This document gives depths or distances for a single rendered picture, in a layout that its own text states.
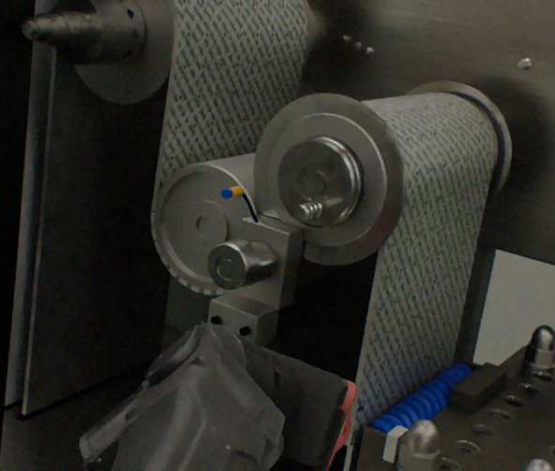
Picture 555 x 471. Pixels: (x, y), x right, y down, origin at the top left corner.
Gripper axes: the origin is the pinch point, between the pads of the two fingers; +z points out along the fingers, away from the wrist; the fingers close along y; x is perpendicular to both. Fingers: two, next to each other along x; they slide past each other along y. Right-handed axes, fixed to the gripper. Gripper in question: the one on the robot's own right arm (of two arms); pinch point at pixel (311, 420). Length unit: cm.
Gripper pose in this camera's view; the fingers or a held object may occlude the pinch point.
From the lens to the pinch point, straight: 83.0
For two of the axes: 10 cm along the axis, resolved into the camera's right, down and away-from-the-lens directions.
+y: 8.5, 2.5, -4.6
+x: 3.7, -9.1, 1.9
